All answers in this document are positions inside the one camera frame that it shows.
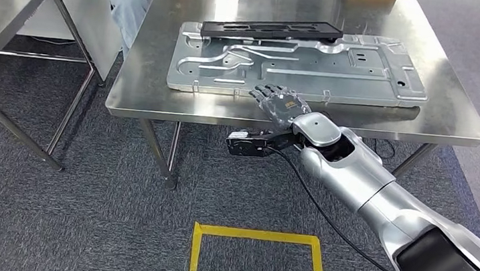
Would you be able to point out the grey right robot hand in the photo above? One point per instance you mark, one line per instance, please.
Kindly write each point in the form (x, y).
(281, 105)

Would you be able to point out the black plastic panel part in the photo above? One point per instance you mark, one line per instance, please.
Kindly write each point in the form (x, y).
(273, 27)

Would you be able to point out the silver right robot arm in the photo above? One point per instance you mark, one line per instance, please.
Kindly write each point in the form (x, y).
(385, 194)

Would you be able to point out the steel workbench table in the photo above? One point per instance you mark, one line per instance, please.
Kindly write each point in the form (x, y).
(146, 93)
(3, 7)

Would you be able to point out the stamped metal sheet panel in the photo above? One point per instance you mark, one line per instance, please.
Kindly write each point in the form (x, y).
(300, 74)

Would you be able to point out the white desk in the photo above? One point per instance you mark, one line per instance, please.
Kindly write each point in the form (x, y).
(83, 15)

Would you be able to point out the black camera bracket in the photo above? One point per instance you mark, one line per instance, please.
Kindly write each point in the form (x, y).
(256, 145)

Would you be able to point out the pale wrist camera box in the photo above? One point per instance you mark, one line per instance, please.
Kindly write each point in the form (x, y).
(238, 134)

